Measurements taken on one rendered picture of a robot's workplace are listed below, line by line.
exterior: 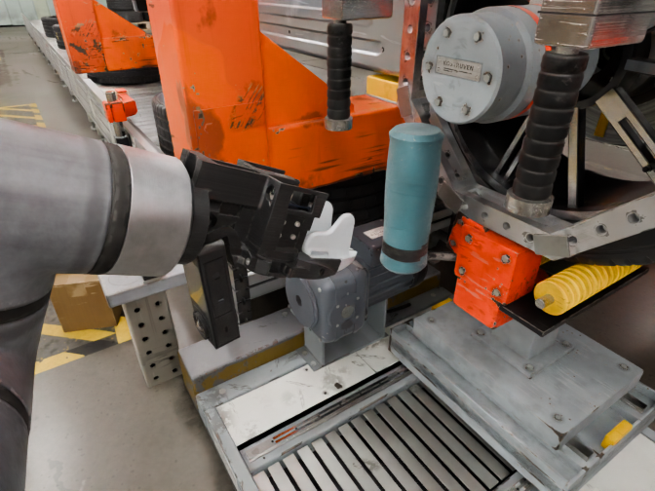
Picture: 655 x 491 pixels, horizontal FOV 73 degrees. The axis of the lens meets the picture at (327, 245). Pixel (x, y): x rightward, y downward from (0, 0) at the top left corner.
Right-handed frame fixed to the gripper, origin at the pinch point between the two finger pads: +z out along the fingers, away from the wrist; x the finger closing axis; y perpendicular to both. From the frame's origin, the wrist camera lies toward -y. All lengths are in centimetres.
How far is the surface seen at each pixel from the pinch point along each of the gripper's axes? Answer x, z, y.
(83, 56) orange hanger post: 241, 27, 3
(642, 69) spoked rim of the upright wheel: -6.8, 35.1, 33.7
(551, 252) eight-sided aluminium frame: -6.6, 36.1, 6.5
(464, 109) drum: 2.9, 14.4, 20.1
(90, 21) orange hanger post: 241, 27, 20
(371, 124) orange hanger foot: 46, 44, 17
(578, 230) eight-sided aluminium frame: -9.3, 34.0, 11.1
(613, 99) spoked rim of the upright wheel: -4.3, 37.2, 29.8
